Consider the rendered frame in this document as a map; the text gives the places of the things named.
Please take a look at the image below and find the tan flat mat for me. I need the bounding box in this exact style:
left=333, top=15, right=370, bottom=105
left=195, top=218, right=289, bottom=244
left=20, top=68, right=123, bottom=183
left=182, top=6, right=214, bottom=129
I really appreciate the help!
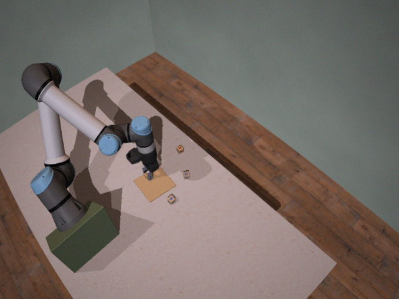
left=134, top=166, right=176, bottom=202

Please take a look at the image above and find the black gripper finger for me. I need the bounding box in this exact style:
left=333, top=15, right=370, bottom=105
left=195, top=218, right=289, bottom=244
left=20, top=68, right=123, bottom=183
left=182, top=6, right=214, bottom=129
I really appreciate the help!
left=147, top=171, right=153, bottom=181
left=141, top=165, right=148, bottom=174

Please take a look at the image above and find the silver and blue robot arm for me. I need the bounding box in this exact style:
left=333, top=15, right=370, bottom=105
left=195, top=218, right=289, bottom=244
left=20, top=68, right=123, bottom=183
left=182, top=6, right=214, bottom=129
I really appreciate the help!
left=21, top=62, right=154, bottom=232

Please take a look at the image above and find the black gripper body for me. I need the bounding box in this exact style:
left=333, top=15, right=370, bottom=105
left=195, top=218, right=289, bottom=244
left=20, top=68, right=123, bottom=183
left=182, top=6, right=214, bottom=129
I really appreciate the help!
left=126, top=141, right=159, bottom=173

